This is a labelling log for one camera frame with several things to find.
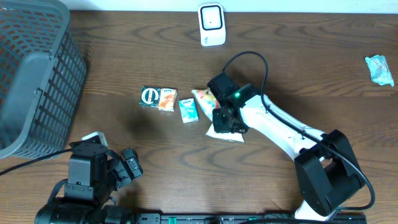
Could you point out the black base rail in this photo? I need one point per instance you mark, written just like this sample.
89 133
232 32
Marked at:
156 218

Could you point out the white barcode scanner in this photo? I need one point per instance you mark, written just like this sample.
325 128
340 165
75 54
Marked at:
212 24

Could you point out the orange tissue pack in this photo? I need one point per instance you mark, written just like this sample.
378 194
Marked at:
167 99

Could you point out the teal white Kleenex tissue pack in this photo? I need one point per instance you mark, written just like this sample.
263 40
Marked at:
188 110

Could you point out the black healing ointment box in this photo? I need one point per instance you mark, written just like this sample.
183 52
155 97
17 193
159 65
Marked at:
150 97

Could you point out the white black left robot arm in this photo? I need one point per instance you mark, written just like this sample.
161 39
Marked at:
94 173

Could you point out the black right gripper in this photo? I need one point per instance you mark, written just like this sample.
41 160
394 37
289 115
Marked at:
218 127

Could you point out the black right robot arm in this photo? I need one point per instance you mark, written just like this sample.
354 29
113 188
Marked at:
326 166

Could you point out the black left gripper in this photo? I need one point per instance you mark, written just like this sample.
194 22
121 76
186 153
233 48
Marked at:
127 168

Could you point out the green soft wipes pack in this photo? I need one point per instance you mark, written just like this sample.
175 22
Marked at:
379 70

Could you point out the cream wipes pack blue edges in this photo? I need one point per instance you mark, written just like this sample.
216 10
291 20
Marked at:
208 103

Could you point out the grey plastic mesh basket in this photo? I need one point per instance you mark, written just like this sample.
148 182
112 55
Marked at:
42 78

